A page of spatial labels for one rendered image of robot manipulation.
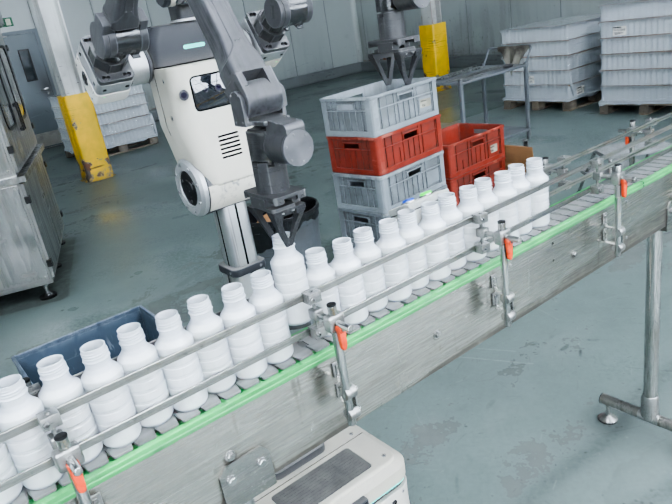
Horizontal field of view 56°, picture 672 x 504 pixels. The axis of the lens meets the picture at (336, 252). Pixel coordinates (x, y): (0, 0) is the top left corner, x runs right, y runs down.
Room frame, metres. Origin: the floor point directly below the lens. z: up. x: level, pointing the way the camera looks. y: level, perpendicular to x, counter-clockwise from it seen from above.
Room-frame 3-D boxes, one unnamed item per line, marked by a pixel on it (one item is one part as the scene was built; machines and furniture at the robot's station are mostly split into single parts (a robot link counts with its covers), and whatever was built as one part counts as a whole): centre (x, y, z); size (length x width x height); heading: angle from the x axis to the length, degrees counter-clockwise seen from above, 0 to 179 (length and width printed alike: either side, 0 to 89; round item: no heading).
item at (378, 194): (3.75, -0.40, 0.55); 0.61 x 0.41 x 0.22; 132
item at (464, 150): (4.24, -0.93, 0.55); 0.61 x 0.41 x 0.22; 128
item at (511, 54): (6.20, -1.99, 0.85); 0.36 x 0.12 x 0.27; 35
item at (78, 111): (8.31, 2.95, 0.55); 0.40 x 0.40 x 1.10; 35
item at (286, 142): (1.01, 0.06, 1.41); 0.12 x 0.09 x 0.12; 35
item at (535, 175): (1.44, -0.50, 1.08); 0.06 x 0.06 x 0.17
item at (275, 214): (1.04, 0.08, 1.24); 0.07 x 0.07 x 0.09; 35
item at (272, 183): (1.04, 0.09, 1.32); 0.10 x 0.07 x 0.07; 35
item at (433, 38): (11.18, -2.24, 0.55); 0.40 x 0.40 x 1.10; 35
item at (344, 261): (1.10, -0.01, 1.08); 0.06 x 0.06 x 0.17
